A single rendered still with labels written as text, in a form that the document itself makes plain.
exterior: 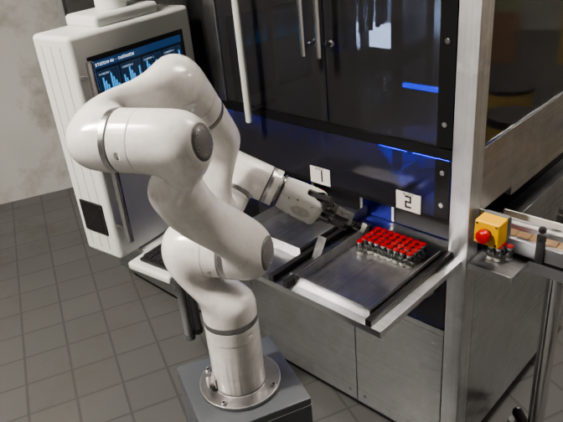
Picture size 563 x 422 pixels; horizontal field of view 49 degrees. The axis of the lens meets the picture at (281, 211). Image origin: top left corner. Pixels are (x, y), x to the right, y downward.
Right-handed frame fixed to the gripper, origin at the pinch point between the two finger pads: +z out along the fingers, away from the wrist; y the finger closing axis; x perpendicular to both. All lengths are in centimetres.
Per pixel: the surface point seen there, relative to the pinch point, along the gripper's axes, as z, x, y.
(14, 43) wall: -210, 141, -248
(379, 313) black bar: 21.0, -8.8, -22.1
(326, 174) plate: -2, 38, -51
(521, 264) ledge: 56, 23, -25
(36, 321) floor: -96, -21, -213
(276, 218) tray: -10, 23, -67
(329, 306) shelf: 10.3, -9.2, -31.6
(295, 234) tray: -3, 17, -58
